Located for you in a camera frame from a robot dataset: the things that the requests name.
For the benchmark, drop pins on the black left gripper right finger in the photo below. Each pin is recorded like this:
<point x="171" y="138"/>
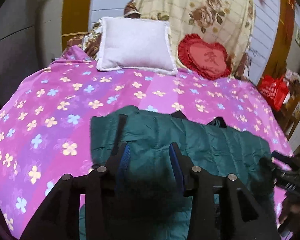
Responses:
<point x="222" y="207"/>

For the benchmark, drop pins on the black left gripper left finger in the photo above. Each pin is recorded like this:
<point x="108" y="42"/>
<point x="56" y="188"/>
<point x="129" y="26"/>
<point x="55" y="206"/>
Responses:
<point x="57" y="217"/>

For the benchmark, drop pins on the dark green puffer jacket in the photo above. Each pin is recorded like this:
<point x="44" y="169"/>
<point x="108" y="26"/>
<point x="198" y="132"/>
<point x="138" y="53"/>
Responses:
<point x="148" y="204"/>

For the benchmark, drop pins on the person's right hand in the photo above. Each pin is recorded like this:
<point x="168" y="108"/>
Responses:
<point x="292" y="208"/>

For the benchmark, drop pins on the pink floral bed cover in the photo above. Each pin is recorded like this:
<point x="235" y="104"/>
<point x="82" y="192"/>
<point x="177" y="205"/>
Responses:
<point x="45" y="126"/>

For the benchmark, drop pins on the red gift bag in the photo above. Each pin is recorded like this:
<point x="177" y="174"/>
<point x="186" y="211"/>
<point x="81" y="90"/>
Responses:
<point x="274" y="91"/>

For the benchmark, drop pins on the wooden side shelf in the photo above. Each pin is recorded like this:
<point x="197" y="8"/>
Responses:
<point x="288" y="117"/>

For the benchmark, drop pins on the red heart-shaped cushion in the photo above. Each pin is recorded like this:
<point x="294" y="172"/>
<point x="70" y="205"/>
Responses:
<point x="209" y="60"/>

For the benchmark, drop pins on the brown floral pillow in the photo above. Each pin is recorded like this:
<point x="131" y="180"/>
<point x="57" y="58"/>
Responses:
<point x="90" y="42"/>

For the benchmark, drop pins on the white square pillow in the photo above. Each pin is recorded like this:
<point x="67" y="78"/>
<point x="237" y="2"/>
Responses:
<point x="131" y="43"/>

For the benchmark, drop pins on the cream floral blanket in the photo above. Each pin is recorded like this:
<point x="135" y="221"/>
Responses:
<point x="227" y="22"/>

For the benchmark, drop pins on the grey wardrobe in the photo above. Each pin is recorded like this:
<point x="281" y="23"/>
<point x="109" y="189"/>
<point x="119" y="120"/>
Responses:
<point x="30" y="39"/>

